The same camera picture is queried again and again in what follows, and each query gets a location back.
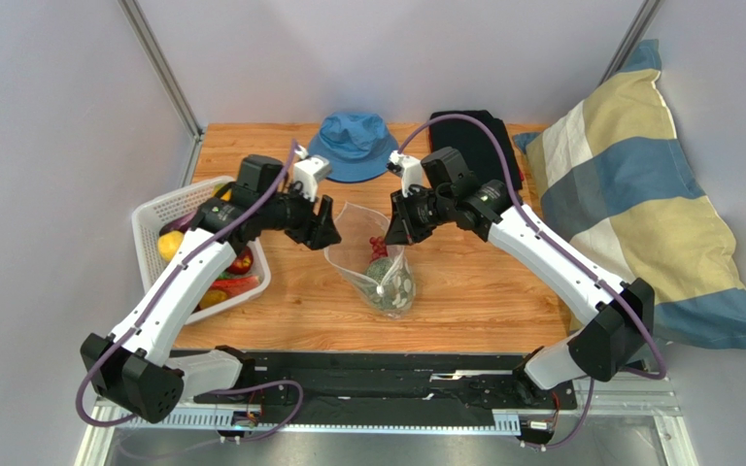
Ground red toy grape bunch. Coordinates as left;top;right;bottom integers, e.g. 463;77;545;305
369;236;389;262

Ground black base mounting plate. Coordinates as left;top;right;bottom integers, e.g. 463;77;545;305
192;350;578;428

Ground clear dotted zip top bag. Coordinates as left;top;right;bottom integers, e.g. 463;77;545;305
324;202;418;319

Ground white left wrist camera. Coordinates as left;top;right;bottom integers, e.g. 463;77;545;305
289;145;332;203

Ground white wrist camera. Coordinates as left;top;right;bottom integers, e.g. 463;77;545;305
387;150;424;198
289;145;332;203

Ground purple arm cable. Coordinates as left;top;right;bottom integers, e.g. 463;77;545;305
75;138;304;448
397;114;668;450

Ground yellow green toy mango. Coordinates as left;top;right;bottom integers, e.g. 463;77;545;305
213;183;232;202

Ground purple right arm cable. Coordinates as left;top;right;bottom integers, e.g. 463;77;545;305
397;114;668;450

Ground black folded cloth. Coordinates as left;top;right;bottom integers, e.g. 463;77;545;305
428;110;523;191

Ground yellow toy lemon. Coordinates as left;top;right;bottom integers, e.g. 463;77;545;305
156;230;185;262

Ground aluminium frame rail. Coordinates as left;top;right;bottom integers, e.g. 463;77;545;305
119;0;205;140

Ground red toy tomato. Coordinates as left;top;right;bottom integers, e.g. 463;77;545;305
226;247;254;276

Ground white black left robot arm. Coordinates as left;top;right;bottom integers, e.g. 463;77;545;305
76;148;341;426

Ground green netted toy melon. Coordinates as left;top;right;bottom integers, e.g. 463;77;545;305
363;257;417;315

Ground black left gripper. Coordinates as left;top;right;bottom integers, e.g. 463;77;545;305
257;179;340;250

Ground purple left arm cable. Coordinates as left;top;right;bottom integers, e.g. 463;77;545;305
75;138;304;448

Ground purple toy eggplant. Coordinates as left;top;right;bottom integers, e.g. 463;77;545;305
158;211;197;237

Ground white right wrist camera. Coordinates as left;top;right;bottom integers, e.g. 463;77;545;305
387;150;424;198

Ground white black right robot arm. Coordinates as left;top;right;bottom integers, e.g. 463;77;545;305
385;148;655;392

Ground striped blue yellow pillow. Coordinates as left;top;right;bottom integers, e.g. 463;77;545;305
514;40;746;350

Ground blue bucket hat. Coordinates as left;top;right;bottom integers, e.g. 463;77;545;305
307;112;399;183

